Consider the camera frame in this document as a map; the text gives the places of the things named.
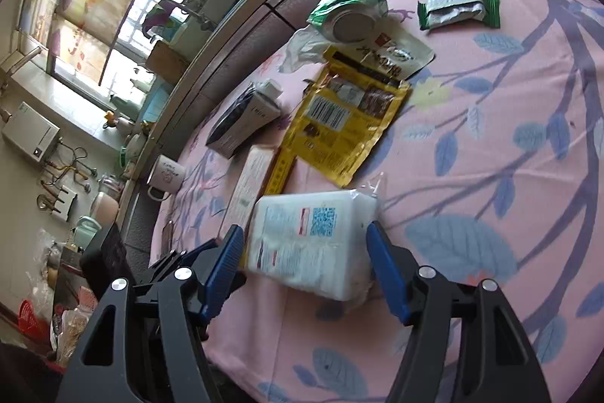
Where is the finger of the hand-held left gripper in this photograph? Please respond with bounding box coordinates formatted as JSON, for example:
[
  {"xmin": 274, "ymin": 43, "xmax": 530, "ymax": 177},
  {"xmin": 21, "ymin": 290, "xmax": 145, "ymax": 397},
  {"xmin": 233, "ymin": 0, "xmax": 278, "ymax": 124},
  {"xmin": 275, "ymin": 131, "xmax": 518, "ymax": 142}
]
[{"xmin": 136, "ymin": 238, "xmax": 220, "ymax": 289}]

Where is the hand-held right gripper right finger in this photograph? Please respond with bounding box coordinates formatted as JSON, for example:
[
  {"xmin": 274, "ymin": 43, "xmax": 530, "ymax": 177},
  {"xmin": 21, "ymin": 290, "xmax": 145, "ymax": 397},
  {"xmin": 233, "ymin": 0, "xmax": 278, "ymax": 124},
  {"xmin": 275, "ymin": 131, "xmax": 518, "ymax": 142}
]
[{"xmin": 366, "ymin": 222, "xmax": 553, "ymax": 403}]

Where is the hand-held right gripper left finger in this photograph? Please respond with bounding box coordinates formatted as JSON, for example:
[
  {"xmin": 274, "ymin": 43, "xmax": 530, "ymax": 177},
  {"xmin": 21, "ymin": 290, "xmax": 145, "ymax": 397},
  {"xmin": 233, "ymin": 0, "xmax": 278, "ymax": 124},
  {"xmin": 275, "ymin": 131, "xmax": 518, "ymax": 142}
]
[{"xmin": 55, "ymin": 224, "xmax": 247, "ymax": 403}]

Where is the beige box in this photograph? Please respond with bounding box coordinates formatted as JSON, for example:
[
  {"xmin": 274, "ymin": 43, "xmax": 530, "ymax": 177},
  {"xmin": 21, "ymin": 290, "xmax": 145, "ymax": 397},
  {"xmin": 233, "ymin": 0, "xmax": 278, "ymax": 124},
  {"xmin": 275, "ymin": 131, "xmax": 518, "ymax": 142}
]
[{"xmin": 225, "ymin": 145, "xmax": 279, "ymax": 238}]

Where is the white tissue packet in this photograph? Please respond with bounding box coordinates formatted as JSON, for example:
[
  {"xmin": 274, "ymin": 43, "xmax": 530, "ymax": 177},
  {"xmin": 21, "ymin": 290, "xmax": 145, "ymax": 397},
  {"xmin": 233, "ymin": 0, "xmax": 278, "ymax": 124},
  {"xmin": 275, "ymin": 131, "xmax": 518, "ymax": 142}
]
[{"xmin": 245, "ymin": 190, "xmax": 381, "ymax": 303}]

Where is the yellow box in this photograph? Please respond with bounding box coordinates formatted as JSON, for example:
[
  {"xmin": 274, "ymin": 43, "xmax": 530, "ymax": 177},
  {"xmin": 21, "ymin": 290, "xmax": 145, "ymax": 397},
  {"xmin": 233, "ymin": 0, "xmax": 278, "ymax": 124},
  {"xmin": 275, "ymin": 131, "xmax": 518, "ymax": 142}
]
[{"xmin": 238, "ymin": 145, "xmax": 297, "ymax": 269}]

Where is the yellow snack bag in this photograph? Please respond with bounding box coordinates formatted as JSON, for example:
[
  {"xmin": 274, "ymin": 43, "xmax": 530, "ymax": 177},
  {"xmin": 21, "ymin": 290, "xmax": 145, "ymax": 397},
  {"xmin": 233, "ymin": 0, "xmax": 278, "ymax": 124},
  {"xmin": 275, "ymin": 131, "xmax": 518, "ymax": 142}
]
[{"xmin": 282, "ymin": 45, "xmax": 412, "ymax": 189}]

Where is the dark blue and white carton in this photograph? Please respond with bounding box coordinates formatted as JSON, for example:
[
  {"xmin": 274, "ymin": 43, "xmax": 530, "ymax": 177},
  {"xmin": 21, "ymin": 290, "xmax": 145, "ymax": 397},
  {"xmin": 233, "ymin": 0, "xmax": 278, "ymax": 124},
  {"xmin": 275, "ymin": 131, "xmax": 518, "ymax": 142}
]
[{"xmin": 206, "ymin": 79, "xmax": 285, "ymax": 161}]

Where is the white printed pouch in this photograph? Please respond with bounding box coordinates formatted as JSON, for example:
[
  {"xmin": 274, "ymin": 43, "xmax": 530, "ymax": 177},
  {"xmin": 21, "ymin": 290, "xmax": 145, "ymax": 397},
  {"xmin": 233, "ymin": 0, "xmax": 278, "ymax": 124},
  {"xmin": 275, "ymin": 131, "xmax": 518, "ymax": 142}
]
[{"xmin": 325, "ymin": 30, "xmax": 435, "ymax": 82}]

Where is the white plastic wrapper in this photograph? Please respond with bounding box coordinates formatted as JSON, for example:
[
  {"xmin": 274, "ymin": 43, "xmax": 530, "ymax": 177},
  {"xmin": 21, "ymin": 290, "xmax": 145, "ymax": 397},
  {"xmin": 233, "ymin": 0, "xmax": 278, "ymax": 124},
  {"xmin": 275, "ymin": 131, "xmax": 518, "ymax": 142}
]
[{"xmin": 278, "ymin": 28, "xmax": 333, "ymax": 73}]

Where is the crushed green can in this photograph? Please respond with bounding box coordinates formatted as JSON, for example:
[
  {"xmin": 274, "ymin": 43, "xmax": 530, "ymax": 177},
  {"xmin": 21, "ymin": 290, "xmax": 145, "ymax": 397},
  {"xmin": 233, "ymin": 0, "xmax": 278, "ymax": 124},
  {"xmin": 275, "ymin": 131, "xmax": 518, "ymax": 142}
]
[{"xmin": 307, "ymin": 0, "xmax": 390, "ymax": 44}]

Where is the green and white snack wrapper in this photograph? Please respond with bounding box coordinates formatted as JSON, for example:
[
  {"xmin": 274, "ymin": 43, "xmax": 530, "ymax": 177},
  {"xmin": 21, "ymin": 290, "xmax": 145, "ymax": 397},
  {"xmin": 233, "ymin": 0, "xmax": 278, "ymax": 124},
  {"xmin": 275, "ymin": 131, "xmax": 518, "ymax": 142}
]
[{"xmin": 417, "ymin": 0, "xmax": 501, "ymax": 32}]

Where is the pale green kettle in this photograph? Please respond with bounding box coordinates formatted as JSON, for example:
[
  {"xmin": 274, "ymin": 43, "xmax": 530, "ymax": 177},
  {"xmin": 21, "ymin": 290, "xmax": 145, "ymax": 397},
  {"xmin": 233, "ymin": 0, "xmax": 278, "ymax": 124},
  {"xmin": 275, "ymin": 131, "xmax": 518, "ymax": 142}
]
[{"xmin": 73, "ymin": 216, "xmax": 101, "ymax": 246}]

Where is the glass jar with pink contents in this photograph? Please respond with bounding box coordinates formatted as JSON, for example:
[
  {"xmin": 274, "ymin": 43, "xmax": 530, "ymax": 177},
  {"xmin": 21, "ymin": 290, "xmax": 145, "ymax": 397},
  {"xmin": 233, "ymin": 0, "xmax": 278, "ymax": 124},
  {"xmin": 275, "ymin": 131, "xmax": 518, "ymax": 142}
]
[{"xmin": 89, "ymin": 190, "xmax": 120, "ymax": 230}]

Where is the white utensil rack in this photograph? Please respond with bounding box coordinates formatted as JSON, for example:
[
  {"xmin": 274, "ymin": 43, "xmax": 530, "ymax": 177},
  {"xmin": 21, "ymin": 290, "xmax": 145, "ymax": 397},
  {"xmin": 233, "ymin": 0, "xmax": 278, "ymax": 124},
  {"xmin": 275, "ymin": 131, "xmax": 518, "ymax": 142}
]
[{"xmin": 47, "ymin": 183, "xmax": 79, "ymax": 223}]

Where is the clear plastic bag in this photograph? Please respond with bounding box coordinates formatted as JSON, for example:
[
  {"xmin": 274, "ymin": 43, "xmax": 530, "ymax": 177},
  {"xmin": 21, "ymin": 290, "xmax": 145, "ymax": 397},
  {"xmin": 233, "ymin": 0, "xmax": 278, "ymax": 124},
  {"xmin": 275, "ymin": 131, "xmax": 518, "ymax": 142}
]
[{"xmin": 52, "ymin": 309, "xmax": 90, "ymax": 366}]

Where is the white mug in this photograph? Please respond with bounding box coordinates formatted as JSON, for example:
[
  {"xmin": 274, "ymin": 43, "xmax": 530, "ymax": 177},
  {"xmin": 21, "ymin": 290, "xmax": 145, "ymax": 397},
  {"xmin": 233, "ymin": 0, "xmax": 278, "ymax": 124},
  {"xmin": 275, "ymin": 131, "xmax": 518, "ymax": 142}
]
[{"xmin": 146, "ymin": 155, "xmax": 187, "ymax": 202}]

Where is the red plastic basket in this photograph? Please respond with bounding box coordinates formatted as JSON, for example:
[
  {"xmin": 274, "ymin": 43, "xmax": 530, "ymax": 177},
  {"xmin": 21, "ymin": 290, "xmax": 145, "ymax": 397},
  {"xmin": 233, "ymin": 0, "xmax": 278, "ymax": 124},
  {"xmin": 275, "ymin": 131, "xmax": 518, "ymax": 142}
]
[{"xmin": 18, "ymin": 299, "xmax": 50, "ymax": 340}]

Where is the white water heater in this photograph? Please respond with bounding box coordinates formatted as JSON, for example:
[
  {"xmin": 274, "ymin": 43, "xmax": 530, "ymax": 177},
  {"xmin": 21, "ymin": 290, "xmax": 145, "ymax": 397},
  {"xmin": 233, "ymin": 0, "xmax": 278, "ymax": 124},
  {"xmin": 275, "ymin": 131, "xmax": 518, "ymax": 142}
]
[{"xmin": 1, "ymin": 102, "xmax": 61, "ymax": 163}]

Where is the brown cutting board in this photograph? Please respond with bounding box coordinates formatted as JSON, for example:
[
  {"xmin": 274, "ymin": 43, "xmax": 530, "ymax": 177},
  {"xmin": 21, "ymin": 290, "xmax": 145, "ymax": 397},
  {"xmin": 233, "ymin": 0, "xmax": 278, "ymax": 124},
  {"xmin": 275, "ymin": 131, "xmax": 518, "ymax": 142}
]
[{"xmin": 145, "ymin": 40, "xmax": 190, "ymax": 78}]

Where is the pale green plastic tub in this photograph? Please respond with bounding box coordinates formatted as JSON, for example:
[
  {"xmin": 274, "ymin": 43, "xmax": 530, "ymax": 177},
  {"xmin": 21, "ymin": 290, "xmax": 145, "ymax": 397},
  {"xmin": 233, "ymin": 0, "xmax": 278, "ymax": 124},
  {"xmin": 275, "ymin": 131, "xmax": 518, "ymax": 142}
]
[{"xmin": 163, "ymin": 18, "xmax": 195, "ymax": 51}]

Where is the green and purple rag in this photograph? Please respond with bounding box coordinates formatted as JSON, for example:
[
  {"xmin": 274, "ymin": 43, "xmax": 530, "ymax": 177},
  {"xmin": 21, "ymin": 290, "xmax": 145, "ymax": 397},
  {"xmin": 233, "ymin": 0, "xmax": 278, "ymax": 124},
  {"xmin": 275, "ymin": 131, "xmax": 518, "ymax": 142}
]
[{"xmin": 142, "ymin": 0, "xmax": 177, "ymax": 36}]

